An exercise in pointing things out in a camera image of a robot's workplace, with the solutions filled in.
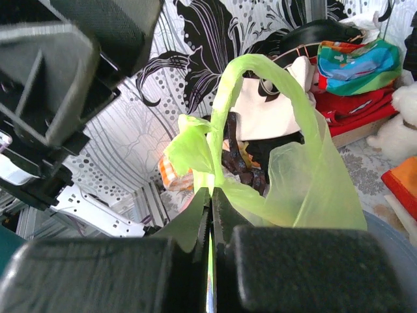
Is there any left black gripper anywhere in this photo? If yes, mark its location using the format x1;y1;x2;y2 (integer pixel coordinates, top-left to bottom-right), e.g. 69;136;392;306
1;0;163;210

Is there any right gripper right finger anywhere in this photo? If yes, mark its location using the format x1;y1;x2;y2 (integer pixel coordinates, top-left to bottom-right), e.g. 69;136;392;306
212;189;414;312

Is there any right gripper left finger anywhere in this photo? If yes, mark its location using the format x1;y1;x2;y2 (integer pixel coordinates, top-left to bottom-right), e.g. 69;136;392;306
1;188;210;312

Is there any green plastic trash bag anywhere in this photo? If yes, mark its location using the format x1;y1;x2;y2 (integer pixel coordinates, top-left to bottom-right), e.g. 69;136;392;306
165;54;367;231

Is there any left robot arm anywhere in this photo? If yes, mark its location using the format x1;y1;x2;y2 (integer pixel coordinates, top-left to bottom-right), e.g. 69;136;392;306
1;1;164;237

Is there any brown patterned bag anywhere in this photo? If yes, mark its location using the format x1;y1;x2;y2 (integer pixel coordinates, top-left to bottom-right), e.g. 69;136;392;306
222;112;266;196

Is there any blue trash bin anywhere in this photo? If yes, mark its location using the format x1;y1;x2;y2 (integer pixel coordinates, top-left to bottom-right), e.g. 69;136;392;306
364;211;416;300

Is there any white canvas tote bag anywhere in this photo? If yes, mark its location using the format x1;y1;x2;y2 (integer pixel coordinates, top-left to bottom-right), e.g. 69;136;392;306
231;56;316;141

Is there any colourful printed bag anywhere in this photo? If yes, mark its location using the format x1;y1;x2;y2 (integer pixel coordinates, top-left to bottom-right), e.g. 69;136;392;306
317;38;402;96

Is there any orange checkered towel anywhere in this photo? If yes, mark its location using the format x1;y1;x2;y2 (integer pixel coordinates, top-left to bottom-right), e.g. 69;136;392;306
158;155;194;191

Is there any rainbow striped cloth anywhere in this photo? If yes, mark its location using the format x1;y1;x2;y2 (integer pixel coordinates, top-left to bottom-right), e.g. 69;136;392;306
381;156;416;236

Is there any red cloth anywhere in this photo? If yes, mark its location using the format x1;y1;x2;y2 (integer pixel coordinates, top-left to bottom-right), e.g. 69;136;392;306
314;87;396;137

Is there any white plush sheep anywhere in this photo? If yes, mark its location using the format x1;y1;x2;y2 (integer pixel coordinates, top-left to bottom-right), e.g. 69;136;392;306
366;81;416;162

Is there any black round hat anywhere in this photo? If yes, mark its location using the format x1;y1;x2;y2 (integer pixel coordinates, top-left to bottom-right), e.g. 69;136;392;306
263;20;364;68

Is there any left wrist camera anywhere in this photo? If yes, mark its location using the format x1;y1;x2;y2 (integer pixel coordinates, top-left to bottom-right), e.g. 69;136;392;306
1;132;41;186

